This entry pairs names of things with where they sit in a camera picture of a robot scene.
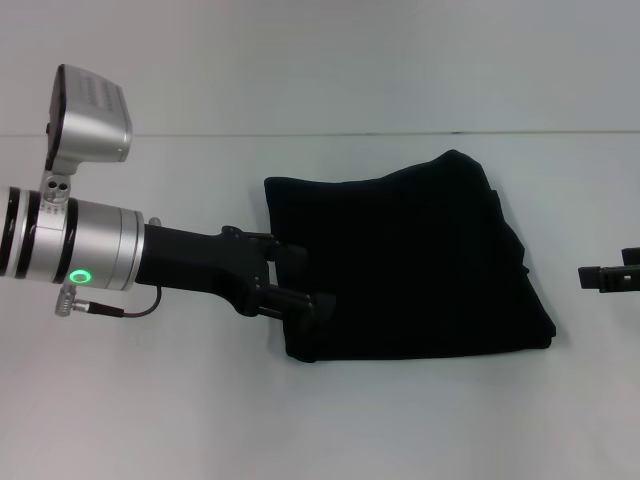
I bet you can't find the black shirt with FREE print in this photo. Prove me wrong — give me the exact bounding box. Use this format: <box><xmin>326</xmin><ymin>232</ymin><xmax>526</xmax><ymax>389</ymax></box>
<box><xmin>263</xmin><ymin>148</ymin><xmax>559</xmax><ymax>362</ymax></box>

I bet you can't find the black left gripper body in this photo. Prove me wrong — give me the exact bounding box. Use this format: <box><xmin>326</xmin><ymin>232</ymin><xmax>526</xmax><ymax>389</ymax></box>
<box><xmin>133</xmin><ymin>215</ymin><xmax>282</xmax><ymax>318</ymax></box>

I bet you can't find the grey left arm cable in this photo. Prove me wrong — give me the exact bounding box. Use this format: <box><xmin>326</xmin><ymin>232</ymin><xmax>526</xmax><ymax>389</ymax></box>
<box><xmin>53</xmin><ymin>283</ymin><xmax>162</xmax><ymax>320</ymax></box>

